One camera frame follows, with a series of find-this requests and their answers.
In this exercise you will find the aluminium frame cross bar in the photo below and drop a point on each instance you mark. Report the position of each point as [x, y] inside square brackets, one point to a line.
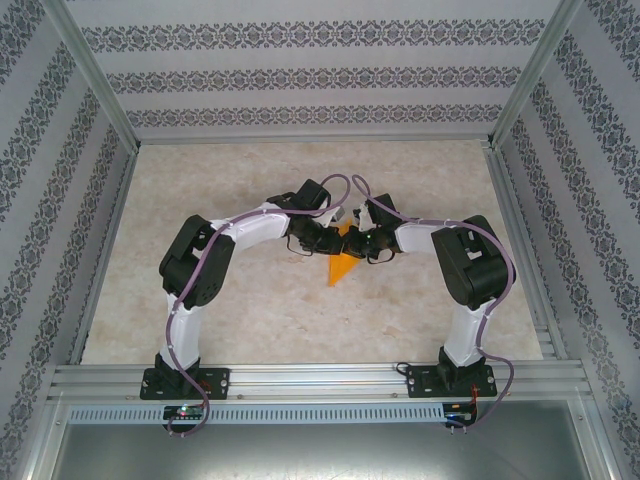
[315, 137]

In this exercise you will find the aluminium table side rail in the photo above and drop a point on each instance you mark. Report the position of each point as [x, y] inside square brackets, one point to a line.
[121, 200]
[512, 225]

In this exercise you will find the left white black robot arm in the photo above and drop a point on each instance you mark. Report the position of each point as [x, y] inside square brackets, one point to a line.
[260, 230]

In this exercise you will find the long aluminium mounting rail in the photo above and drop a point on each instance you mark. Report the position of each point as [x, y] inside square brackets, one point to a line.
[320, 380]

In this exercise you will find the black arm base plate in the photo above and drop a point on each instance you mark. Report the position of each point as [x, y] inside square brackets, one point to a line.
[420, 382]
[220, 382]

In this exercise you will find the aluminium frame post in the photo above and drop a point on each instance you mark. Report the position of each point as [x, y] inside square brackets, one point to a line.
[93, 65]
[538, 65]

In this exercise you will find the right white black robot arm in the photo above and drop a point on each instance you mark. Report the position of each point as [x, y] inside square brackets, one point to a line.
[415, 240]

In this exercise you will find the grey metal sheet panel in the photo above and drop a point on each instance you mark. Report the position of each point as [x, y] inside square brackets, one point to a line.
[320, 455]

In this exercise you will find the orange cloth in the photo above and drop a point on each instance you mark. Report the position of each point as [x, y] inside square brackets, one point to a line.
[340, 270]

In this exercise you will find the small green circuit board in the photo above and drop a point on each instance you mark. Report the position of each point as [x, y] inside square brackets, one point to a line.
[182, 411]
[457, 416]

